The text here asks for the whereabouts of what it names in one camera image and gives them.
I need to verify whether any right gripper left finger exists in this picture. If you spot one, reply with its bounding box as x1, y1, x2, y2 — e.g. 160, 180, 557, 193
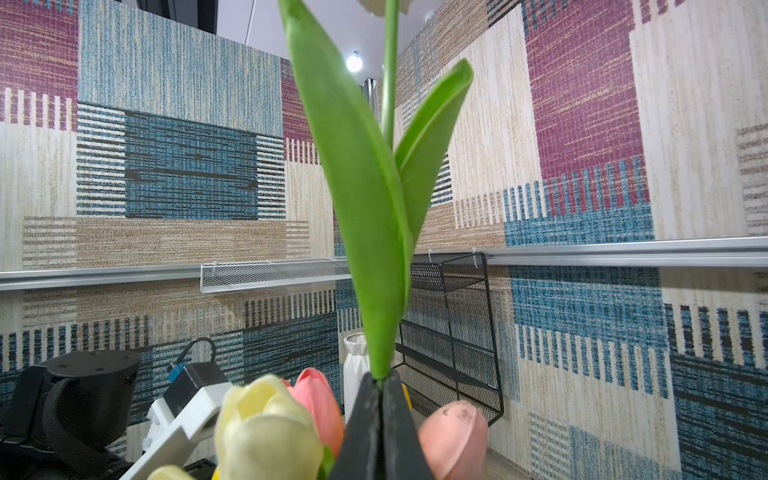
329, 373, 382, 480

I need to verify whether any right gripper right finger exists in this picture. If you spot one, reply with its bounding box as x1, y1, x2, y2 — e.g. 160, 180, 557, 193
381, 370, 434, 480

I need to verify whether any light pink tulip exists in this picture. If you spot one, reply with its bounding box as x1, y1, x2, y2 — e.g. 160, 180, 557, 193
418, 400, 488, 479

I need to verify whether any white ribbed ceramic vase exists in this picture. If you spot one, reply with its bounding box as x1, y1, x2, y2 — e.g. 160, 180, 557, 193
342, 333, 370, 423

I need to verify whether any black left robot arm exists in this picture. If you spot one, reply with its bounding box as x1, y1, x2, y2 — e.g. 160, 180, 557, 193
1, 350, 140, 479

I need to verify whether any black wire shelf rack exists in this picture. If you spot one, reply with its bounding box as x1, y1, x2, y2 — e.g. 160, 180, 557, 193
395, 252, 504, 424

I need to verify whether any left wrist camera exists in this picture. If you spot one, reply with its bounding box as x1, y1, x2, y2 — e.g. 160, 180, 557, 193
122, 337, 233, 479

